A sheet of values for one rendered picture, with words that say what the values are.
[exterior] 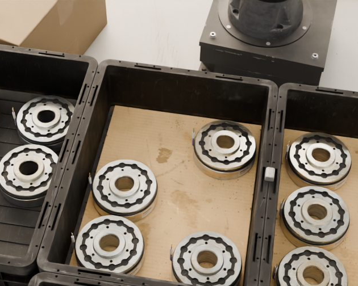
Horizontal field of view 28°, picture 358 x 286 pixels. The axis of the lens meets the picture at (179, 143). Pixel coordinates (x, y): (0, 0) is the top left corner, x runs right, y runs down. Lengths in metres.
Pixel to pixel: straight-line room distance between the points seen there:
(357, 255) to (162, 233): 0.30
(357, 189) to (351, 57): 0.45
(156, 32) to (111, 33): 0.10
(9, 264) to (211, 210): 0.33
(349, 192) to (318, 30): 0.41
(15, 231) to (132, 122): 0.28
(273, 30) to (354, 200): 0.41
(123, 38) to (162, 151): 0.43
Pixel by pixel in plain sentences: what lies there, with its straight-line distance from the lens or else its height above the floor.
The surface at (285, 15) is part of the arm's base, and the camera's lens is 1.41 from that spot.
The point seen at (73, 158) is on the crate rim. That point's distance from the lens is 1.08.
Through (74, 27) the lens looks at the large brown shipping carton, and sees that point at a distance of 1.46.
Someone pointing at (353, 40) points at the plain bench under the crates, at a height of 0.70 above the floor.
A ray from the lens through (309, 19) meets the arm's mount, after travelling 1.49.
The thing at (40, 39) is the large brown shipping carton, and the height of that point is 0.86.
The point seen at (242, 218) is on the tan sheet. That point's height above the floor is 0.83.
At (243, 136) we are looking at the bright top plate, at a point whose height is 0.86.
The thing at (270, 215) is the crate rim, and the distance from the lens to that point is 1.02.
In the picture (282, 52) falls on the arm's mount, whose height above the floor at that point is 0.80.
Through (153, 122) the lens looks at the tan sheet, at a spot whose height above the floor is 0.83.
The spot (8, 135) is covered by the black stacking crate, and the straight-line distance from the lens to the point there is 1.25.
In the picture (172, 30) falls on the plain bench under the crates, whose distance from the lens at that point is 1.58.
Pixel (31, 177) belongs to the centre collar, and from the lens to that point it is 1.14.
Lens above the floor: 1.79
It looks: 53 degrees down
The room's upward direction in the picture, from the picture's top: 2 degrees clockwise
